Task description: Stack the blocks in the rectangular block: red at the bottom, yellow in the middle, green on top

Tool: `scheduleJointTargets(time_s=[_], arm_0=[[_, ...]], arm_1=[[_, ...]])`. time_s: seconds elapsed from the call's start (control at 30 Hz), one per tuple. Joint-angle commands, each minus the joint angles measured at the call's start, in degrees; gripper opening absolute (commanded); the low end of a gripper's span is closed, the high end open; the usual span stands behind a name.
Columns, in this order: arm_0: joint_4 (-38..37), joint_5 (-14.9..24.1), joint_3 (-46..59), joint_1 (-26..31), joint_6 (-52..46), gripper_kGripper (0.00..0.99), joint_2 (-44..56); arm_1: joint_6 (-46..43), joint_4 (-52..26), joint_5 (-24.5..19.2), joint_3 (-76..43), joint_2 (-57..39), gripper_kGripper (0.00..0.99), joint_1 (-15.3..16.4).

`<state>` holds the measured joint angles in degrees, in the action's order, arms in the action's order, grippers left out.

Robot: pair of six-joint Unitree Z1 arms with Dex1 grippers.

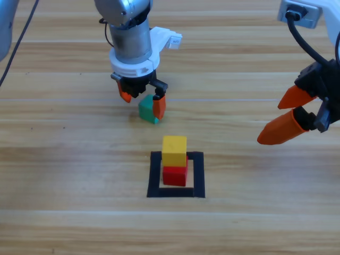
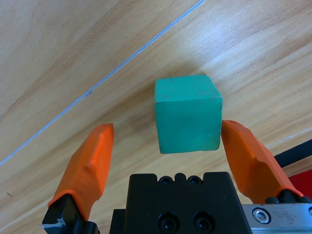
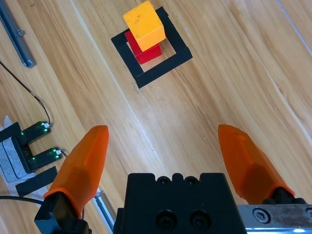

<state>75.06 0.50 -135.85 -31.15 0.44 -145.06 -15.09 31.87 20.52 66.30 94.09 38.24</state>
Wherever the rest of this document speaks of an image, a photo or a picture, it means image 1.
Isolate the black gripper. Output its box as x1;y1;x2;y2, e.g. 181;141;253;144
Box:
110;70;168;121
257;58;340;146

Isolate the green wooden block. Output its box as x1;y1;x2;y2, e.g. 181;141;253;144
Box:
138;94;160;125

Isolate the yellow wooden block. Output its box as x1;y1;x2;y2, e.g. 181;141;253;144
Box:
161;135;188;167

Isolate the red wooden block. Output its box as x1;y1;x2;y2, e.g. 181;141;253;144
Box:
162;156;189;186

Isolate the black tape square outline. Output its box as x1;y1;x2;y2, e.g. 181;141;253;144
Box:
146;151;206;199

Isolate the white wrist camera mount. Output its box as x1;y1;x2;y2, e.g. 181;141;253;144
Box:
277;0;340;54
109;26;184;78

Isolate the thin black gripper wire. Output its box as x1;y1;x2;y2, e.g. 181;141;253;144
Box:
99;18;114;47

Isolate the black hanging arm cable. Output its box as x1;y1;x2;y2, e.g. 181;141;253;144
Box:
0;0;40;87

